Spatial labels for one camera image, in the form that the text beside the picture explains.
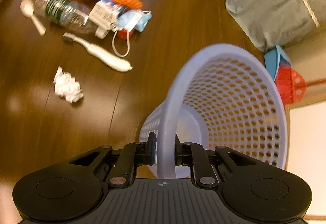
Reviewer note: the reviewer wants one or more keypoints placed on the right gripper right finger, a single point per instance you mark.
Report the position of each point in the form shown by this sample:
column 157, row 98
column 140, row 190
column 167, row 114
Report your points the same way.
column 178, row 151

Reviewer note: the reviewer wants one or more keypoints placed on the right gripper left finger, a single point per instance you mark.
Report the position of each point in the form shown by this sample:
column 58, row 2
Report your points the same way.
column 150, row 148

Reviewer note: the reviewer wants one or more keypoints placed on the lavender plastic mesh basket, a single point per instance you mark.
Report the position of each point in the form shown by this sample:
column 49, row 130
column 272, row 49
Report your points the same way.
column 223, row 95

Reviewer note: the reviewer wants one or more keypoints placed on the white toothbrush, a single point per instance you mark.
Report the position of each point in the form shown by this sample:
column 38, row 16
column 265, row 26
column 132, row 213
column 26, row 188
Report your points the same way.
column 114, row 62

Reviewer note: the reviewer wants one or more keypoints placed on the white tissue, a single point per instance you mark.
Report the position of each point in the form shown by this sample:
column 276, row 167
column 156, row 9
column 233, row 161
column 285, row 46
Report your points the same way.
column 67, row 87

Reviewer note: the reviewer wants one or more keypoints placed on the red bottle cap object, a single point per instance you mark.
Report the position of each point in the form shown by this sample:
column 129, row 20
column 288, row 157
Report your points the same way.
column 123, row 34

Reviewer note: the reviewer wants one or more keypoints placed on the blue face mask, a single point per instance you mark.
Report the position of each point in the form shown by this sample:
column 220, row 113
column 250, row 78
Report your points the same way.
column 131, row 20

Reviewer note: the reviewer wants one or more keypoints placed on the blue white milk carton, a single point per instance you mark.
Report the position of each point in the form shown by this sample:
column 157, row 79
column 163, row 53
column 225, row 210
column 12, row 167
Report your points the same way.
column 105, row 13

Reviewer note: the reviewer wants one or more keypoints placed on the clear plastic water bottle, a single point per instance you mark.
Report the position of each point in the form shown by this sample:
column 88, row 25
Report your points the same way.
column 72, row 15

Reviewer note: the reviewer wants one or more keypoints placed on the white plastic spoon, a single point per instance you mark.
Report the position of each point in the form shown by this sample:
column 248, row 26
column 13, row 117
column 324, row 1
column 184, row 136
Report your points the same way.
column 27, row 9

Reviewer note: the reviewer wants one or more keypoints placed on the red broom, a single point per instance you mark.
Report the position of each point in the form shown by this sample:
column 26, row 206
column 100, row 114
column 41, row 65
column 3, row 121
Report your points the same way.
column 292, row 86

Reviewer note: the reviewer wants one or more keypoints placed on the blue dustpan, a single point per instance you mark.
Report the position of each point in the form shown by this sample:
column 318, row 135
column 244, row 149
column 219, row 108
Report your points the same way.
column 274, row 59

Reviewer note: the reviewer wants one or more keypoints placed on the white cabinet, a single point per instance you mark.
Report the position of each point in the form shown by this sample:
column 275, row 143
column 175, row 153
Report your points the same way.
column 306, row 157

